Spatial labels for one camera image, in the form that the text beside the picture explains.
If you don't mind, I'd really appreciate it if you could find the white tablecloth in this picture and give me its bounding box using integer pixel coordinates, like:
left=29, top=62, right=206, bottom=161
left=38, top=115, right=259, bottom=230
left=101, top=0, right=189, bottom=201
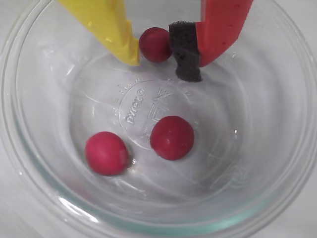
left=0, top=0, right=317, bottom=238

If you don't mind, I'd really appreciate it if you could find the glass bowl for red balls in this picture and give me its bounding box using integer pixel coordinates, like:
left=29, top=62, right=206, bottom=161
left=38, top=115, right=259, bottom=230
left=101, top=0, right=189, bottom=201
left=0, top=0, right=317, bottom=238

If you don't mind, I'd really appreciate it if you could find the red ball pill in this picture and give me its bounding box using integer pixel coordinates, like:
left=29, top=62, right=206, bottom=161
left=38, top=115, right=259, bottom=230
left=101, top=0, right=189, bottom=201
left=84, top=131, right=130, bottom=176
left=138, top=26, right=173, bottom=62
left=150, top=115, right=195, bottom=161

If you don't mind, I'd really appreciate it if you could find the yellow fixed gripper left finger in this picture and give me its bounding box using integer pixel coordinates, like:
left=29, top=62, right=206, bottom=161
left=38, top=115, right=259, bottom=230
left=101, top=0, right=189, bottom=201
left=57, top=0, right=141, bottom=67

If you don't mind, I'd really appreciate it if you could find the gripper red moving right finger foam pad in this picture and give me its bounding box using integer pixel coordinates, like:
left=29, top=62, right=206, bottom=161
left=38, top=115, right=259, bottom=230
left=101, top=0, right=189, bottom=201
left=168, top=0, right=255, bottom=82

